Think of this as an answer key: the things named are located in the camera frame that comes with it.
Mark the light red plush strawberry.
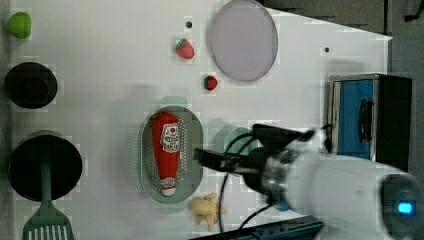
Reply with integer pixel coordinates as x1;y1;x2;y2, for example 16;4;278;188
175;38;195;60

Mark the green plush fruit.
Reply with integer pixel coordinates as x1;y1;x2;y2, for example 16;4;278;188
7;12;32;39

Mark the large black pot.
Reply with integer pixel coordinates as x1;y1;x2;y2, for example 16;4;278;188
8;130;83;202

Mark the blue metal frame rail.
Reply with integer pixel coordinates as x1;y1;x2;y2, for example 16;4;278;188
190;222;323;240

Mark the green slotted spatula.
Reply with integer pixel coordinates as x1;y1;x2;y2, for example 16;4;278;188
22;150;75;240

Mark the blue cup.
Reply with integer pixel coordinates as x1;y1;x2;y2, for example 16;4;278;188
272;201;291;212

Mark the small black bowl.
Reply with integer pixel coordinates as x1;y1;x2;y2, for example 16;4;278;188
4;62;58;109

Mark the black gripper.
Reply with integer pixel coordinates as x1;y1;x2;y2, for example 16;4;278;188
194;124;315;197

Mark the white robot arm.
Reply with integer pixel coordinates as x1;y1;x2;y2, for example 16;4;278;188
194;124;423;240

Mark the lavender round plate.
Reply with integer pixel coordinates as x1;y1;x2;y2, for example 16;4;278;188
208;0;278;81

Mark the silver toaster oven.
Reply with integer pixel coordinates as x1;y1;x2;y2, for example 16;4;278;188
327;74;412;171

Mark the green mug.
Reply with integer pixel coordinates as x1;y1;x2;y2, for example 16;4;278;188
214;127;260;175

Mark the dark red plush strawberry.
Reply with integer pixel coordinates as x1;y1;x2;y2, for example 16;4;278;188
203;75;218;91

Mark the red plush ketchup bottle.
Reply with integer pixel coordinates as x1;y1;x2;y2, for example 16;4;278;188
152;112;180;197

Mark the yellow plush toy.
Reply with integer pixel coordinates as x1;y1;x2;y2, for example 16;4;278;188
187;193;227;232

